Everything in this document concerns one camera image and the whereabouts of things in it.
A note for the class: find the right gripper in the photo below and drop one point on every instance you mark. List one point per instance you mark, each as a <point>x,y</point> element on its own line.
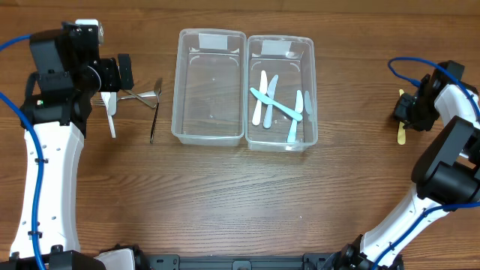
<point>404,111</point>

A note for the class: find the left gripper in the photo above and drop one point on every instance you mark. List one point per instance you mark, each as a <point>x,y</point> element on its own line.
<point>124,71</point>

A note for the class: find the white plastic fork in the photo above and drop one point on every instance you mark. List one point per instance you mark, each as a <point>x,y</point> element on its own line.
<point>105,97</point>

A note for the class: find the yellow plastic knife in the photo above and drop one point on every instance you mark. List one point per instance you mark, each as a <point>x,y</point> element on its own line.
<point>401,134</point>

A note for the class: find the teal plastic knife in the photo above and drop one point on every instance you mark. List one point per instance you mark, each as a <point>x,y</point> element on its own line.
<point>268,101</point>

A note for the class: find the white plastic knife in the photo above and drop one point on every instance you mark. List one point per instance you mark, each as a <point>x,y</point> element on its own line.
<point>263,86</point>

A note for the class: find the pale grey plastic knife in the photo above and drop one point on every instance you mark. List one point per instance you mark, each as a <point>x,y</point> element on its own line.
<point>267,122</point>

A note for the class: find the light blue plastic fork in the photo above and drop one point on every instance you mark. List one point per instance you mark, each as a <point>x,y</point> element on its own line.
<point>112,104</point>

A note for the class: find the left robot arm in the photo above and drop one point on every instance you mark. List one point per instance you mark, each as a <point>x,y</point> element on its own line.
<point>69,72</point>

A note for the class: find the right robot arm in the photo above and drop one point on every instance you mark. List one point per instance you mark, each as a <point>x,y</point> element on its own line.
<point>444,179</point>

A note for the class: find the left clear plastic container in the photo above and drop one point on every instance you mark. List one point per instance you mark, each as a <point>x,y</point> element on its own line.
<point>209,90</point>

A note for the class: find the clear plastic container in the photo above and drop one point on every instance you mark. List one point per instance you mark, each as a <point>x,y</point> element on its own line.
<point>209,90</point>
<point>293,60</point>

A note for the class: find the right clear plastic container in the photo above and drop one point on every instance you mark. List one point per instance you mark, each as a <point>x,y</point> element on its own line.
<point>293,60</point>

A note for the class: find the steel fork lying flat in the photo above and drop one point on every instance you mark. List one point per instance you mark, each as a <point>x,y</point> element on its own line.
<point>97,101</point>

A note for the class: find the steel fork crossing diagonally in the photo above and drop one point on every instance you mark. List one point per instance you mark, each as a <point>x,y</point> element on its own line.
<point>138,97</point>

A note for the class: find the black handled steel fork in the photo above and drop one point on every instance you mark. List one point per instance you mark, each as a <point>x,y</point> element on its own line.
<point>158,92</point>

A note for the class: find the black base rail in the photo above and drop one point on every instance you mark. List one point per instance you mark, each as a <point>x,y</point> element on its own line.
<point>240,262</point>

